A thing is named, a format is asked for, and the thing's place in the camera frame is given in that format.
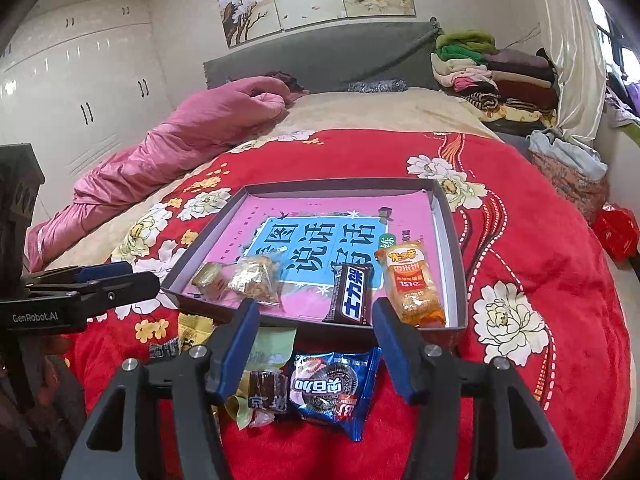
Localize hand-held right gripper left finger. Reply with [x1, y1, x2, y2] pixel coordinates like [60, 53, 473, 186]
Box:
[60, 297, 261, 480]

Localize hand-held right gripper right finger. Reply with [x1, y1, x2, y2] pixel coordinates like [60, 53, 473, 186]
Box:
[371, 297, 576, 480]

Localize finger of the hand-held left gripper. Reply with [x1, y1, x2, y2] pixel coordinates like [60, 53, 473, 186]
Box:
[22, 261, 135, 291]
[25, 271, 162, 322]

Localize pale green snack packet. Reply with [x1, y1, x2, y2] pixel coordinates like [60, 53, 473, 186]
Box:
[247, 330, 297, 376]

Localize yellow cartoon snack packet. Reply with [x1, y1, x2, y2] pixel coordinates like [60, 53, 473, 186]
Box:
[177, 312, 218, 353]

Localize brown cake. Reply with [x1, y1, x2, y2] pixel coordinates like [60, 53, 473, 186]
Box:
[225, 369, 291, 430]

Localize orange rice cracker packet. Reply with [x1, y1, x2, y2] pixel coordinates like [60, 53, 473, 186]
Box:
[375, 240, 447, 328]

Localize clear bag of brown snack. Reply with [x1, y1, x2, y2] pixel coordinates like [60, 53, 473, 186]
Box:
[227, 255, 283, 306]

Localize blue cookie packet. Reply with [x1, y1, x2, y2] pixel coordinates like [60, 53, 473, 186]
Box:
[287, 346, 383, 443]

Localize small clear cake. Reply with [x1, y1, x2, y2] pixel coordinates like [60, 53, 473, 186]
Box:
[191, 261, 233, 293]

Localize dark chocolate bar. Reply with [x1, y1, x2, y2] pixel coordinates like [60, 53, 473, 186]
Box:
[322, 262, 375, 326]

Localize grey box tray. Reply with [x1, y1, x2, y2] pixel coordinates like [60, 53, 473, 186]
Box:
[167, 177, 468, 346]

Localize pink quilt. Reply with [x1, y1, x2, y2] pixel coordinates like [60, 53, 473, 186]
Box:
[25, 76, 311, 273]

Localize pink and blue book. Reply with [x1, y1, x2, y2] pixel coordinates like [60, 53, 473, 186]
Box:
[187, 190, 446, 323]

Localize red floral blanket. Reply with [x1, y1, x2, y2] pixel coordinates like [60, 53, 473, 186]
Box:
[65, 129, 632, 480]

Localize white wardrobe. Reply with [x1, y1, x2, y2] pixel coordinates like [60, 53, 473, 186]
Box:
[0, 0, 166, 181]

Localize pink floral cloth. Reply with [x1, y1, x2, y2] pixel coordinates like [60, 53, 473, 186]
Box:
[530, 152, 608, 226]

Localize beige bedsheet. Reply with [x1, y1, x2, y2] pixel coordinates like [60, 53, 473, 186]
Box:
[45, 87, 506, 271]

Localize red bag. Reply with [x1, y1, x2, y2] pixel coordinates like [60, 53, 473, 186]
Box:
[592, 203, 640, 262]

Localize pale blue clothes heap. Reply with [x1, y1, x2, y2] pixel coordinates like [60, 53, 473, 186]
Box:
[529, 130, 608, 183]

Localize dark patterned cloth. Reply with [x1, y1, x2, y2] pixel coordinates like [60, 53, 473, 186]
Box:
[347, 78, 408, 94]

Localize stack of folded clothes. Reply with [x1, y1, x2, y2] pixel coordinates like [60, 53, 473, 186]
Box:
[431, 30, 558, 136]

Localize grey headboard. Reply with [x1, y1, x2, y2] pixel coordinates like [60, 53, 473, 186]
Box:
[202, 20, 438, 106]

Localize clothes on windowsill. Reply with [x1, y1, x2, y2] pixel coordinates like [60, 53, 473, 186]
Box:
[602, 70, 640, 128]

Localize cream curtain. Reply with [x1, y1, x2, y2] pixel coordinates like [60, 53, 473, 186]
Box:
[535, 0, 608, 148]

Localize barred window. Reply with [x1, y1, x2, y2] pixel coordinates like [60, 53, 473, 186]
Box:
[582, 0, 640, 81]

